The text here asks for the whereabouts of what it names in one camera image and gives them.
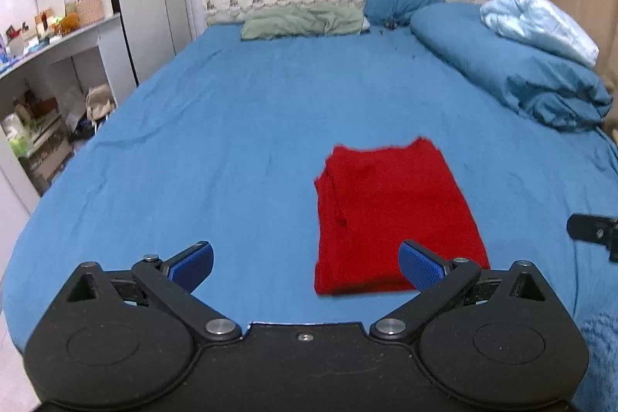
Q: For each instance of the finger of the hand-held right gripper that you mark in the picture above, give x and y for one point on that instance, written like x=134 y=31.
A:
x=586 y=227

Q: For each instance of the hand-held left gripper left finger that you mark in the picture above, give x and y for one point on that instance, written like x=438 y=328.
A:
x=193 y=266

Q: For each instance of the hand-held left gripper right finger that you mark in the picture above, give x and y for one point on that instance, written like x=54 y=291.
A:
x=420 y=271

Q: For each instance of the red sweater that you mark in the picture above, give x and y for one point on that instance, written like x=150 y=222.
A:
x=396 y=209

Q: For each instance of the blue fluffy rug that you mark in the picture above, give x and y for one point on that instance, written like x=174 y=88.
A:
x=601 y=344

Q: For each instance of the bed with blue sheet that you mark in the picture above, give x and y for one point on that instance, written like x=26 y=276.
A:
x=193 y=127

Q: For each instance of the beige cloth bag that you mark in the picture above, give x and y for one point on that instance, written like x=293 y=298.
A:
x=100 y=100

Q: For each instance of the blue duvet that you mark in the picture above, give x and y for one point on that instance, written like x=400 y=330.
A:
x=483 y=50

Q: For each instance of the light blue blanket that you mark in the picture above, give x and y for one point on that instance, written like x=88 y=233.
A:
x=536 y=23

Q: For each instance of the green tissue packet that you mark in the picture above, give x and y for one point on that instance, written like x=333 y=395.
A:
x=17 y=141

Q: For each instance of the white shelf desk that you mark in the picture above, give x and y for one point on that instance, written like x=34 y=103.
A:
x=82 y=35

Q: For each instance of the green pillow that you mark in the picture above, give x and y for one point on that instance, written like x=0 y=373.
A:
x=289 y=23

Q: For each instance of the orange plush toy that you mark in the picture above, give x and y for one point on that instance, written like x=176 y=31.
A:
x=70 y=22

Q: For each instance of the woven basket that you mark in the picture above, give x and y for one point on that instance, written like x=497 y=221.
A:
x=90 y=10

